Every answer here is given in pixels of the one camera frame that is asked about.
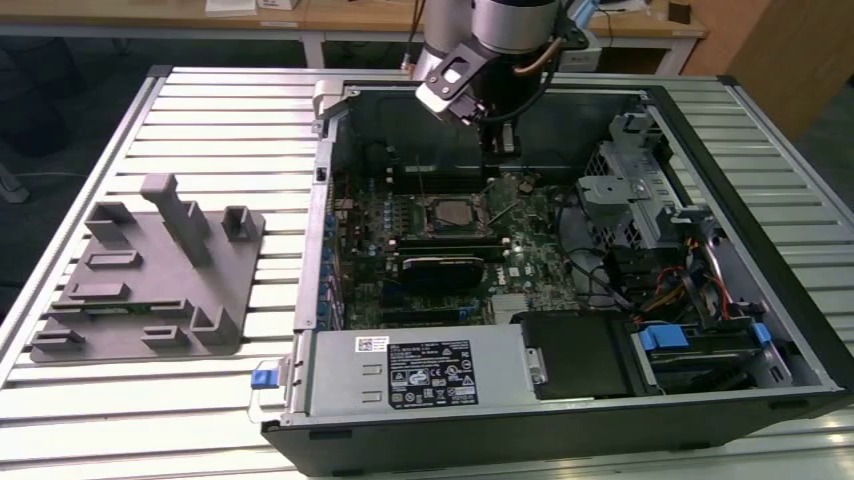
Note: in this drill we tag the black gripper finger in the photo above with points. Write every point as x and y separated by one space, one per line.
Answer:
494 150

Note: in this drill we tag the silver CPU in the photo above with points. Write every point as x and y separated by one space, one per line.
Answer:
454 214

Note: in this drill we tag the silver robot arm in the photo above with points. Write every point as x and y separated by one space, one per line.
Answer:
514 25

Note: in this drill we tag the CPU socket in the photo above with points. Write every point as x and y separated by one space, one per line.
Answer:
461 233

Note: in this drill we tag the black RAM slot white latch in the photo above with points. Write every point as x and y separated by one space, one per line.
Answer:
450 245
450 254
454 170
454 179

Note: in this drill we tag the silver coin battery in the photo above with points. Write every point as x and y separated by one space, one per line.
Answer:
525 187

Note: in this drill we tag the grey metal drive cage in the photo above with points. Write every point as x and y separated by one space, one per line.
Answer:
590 190

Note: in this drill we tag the green motherboard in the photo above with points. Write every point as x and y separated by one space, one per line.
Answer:
547 235

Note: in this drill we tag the metal rear port block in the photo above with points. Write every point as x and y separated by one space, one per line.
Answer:
343 204

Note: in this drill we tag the black graphics card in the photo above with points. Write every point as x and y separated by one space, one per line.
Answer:
441 277

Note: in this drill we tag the grey plastic case latch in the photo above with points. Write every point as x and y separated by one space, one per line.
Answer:
328 97

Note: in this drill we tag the small black box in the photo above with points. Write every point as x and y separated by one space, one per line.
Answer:
679 12

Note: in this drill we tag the silver chipset heatsink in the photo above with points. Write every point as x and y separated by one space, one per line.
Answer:
509 306

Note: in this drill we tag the short black expansion slot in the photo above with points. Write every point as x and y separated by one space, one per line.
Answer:
421 316

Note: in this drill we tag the small white labelled box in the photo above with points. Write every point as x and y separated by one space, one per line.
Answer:
276 3

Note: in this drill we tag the brown wooden cabinet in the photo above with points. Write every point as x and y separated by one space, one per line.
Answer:
788 60

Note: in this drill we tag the black plastic shroud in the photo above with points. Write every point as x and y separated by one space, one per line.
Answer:
581 355

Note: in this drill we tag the white cardboard box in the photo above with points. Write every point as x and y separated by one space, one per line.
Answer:
230 5

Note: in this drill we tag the hard disk in blue carrier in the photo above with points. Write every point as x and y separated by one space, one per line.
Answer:
663 340

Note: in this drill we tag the grey labelled power supply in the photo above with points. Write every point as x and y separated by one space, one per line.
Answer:
327 360

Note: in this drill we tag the blue case release latch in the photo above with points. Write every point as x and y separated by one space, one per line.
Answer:
263 378

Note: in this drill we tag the grey parts rack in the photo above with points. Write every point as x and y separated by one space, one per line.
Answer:
167 300

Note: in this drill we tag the black open PC case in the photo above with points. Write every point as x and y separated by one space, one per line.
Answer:
467 445

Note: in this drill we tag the green RAM stick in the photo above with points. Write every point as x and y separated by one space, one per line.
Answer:
136 310

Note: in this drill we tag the grey metal stand foot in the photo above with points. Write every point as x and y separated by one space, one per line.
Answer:
10 187

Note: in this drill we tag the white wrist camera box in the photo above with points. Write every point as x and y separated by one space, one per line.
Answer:
581 59
443 87

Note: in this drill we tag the wooden desk white frame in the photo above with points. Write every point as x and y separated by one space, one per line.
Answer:
254 22

